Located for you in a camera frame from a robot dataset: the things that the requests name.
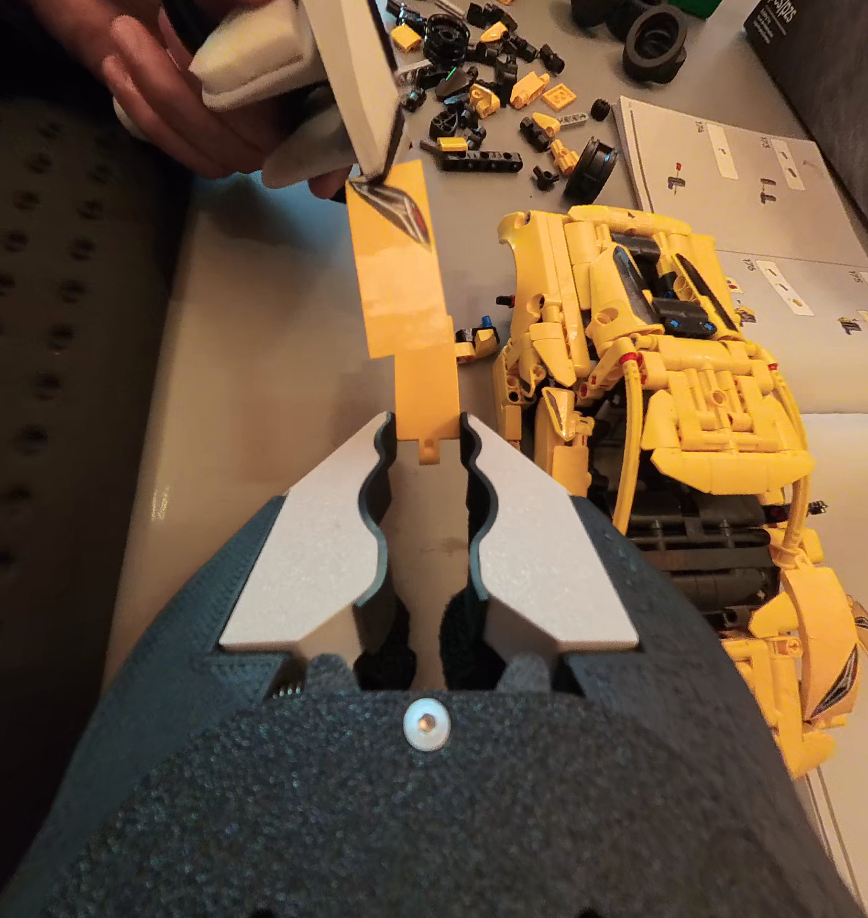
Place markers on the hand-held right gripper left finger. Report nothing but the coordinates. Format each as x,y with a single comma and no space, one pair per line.
304,566

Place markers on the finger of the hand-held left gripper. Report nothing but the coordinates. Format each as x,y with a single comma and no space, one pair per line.
348,72

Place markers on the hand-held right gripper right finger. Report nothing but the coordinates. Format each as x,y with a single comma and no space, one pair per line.
556,574

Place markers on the dark pointed sticker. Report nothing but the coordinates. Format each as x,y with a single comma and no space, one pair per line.
398,208

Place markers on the yellow brick panel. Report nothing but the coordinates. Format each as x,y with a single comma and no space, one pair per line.
405,308

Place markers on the grey desk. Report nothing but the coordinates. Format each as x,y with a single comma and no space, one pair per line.
261,358

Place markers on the person's left hand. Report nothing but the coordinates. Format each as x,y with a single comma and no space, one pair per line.
161,107

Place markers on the black wheel rim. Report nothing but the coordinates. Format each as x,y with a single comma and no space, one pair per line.
448,39

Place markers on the pile of black yellow parts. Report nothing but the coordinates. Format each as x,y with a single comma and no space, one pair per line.
491,93

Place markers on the yellow brick car model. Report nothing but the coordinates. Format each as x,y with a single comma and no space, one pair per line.
692,401

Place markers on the small yellow black brick assembly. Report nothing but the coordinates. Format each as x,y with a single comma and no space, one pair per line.
477,344

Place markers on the black perforated mat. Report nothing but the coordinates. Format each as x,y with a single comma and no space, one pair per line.
46,358

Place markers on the green storage bin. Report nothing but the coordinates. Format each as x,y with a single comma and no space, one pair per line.
695,7

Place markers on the instruction booklet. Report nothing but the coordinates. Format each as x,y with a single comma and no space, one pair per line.
749,186

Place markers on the toy car box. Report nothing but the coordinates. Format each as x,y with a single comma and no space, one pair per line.
835,107

